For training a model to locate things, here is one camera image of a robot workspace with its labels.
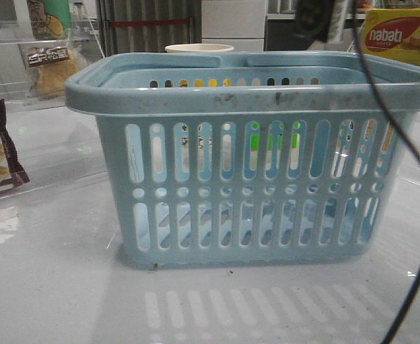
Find bagged bread with squirrel label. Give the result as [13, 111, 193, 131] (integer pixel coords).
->
[26, 45, 88, 100]

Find light blue plastic basket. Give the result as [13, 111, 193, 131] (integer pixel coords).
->
[65, 51, 403, 267]

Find cream paper cup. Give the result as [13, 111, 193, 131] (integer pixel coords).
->
[165, 43, 234, 55]

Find white cabinet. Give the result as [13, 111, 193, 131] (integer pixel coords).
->
[201, 1, 267, 52]

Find clear acrylic display shelf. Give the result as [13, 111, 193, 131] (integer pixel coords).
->
[0, 17, 107, 212]

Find green cartoon snack bag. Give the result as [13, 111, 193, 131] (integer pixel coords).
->
[27, 0, 72, 39]

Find yellow nabati wafer box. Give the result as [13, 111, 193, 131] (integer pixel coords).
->
[361, 8, 420, 66]

